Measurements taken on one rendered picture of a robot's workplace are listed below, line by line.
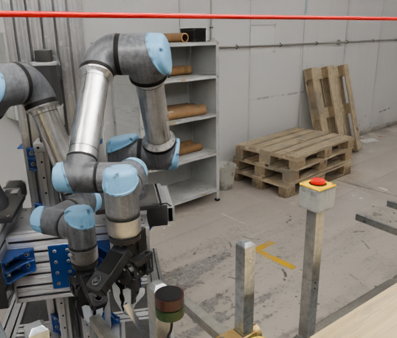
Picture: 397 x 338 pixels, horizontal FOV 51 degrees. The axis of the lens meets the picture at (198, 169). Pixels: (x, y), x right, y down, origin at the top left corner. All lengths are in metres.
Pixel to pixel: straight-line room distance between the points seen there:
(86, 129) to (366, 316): 0.87
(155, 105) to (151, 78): 0.12
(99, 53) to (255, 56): 3.88
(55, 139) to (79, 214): 0.26
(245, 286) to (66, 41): 1.05
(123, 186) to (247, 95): 4.12
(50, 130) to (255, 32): 3.92
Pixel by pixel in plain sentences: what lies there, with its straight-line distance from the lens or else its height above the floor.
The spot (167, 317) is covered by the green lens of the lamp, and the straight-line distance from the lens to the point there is 0.88.
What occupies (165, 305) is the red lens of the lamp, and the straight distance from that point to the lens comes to 0.87.
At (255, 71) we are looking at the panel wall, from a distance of 4.99.
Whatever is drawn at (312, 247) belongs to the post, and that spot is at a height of 1.04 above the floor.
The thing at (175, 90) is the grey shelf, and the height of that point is 1.09.
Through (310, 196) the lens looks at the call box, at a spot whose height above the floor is 1.19.
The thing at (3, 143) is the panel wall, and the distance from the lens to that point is 3.49.
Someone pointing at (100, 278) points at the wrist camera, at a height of 1.12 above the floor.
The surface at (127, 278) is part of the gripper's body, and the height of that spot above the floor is 1.10.
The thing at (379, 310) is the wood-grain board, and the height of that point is 0.90.
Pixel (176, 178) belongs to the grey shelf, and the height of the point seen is 0.18.
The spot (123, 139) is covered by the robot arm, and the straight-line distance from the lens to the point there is 1.48.
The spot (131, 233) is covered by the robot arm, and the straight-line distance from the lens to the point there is 0.93.
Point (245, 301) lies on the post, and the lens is 1.10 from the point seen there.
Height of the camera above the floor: 1.61
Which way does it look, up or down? 18 degrees down
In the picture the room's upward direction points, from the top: 1 degrees counter-clockwise
